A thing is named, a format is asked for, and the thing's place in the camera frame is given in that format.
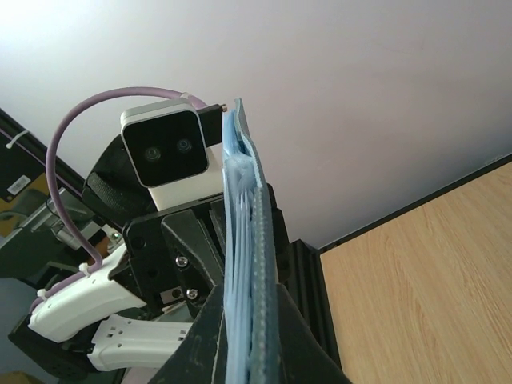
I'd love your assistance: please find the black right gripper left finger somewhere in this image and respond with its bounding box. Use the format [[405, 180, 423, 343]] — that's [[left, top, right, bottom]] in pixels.
[[150, 285, 226, 384]]

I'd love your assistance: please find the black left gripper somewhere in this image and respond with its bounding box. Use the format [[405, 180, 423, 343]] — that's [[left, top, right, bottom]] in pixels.
[[110, 182, 291, 321]]

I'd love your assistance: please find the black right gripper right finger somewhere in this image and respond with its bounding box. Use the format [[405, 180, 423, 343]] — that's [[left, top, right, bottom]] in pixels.
[[277, 284, 351, 384]]

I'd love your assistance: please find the blue card holder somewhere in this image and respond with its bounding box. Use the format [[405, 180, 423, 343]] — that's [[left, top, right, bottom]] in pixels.
[[222, 98, 280, 383]]

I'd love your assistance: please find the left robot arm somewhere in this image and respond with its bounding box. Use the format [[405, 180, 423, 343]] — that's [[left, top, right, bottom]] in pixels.
[[9, 138, 226, 380]]

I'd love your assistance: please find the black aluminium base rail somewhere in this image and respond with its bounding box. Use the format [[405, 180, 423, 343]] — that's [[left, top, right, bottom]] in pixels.
[[285, 154, 511, 366]]

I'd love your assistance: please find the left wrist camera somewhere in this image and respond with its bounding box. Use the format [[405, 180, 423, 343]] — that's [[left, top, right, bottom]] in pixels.
[[120, 98, 223, 211]]

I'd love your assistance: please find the black frame post left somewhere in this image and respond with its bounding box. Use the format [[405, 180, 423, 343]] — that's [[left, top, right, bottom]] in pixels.
[[0, 107, 97, 225]]

